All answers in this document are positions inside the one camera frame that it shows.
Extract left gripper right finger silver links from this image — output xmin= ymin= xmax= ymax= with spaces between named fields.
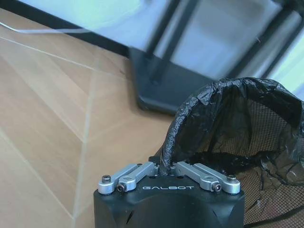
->
xmin=171 ymin=161 xmax=241 ymax=194

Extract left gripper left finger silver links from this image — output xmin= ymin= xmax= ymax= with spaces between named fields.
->
xmin=98 ymin=156 xmax=161 ymax=195

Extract black plastic bin liner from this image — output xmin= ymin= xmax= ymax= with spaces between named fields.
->
xmin=158 ymin=76 xmax=304 ymax=186

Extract black mesh trash bin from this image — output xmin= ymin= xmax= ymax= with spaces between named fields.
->
xmin=152 ymin=95 xmax=304 ymax=228

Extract black metal furniture base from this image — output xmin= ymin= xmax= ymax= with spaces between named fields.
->
xmin=129 ymin=0 xmax=304 ymax=116

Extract thin white cable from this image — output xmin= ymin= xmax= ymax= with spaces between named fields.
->
xmin=0 ymin=21 xmax=91 ymax=34

